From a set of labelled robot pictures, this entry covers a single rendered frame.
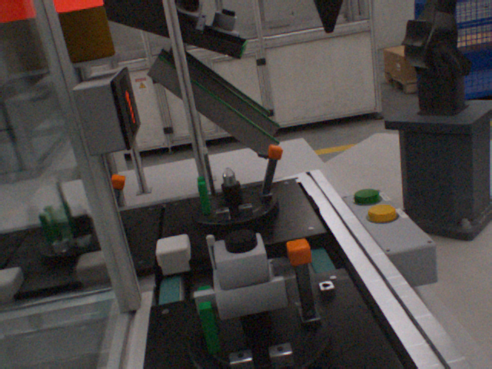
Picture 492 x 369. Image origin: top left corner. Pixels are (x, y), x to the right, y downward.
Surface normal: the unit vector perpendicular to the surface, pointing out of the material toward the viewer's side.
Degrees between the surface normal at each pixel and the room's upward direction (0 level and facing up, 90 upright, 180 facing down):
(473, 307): 0
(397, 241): 0
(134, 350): 0
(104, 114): 90
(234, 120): 90
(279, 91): 90
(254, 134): 90
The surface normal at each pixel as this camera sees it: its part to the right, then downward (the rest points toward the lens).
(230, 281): 0.11, 0.33
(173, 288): -0.16, -0.93
